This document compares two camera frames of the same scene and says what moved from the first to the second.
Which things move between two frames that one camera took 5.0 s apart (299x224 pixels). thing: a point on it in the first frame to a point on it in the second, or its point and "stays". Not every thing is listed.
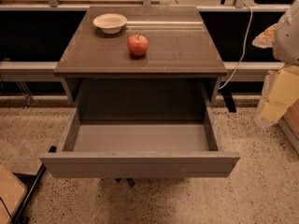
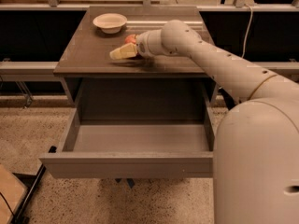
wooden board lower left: x=11 y=193 stays
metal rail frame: x=49 y=67 stays
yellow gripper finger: x=280 y=91 to x=123 y=51
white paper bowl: x=110 y=22 stays
